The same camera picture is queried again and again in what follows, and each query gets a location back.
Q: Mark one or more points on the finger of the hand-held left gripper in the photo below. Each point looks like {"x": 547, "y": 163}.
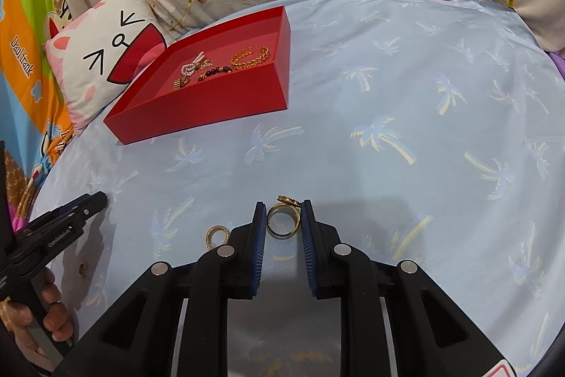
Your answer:
{"x": 88, "y": 202}
{"x": 53, "y": 238}

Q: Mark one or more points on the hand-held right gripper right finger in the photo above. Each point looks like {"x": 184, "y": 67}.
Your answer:
{"x": 309, "y": 253}

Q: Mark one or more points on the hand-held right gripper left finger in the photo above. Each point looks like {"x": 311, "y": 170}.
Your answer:
{"x": 260, "y": 253}

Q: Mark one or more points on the red cardboard box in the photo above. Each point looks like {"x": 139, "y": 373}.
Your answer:
{"x": 198, "y": 112}

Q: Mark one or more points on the gold wristwatch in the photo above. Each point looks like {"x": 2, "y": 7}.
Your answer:
{"x": 178, "y": 84}

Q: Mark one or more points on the person's left hand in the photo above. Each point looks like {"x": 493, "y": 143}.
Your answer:
{"x": 53, "y": 315}

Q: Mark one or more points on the colourful cartoon blanket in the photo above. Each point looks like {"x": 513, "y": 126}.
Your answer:
{"x": 26, "y": 94}

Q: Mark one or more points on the cat face pillow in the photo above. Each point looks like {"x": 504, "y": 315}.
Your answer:
{"x": 88, "y": 72}

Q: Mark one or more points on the light blue palm-print sheet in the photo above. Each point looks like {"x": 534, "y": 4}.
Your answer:
{"x": 397, "y": 116}

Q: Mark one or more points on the purple cloth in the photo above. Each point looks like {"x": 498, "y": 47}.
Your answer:
{"x": 559, "y": 61}

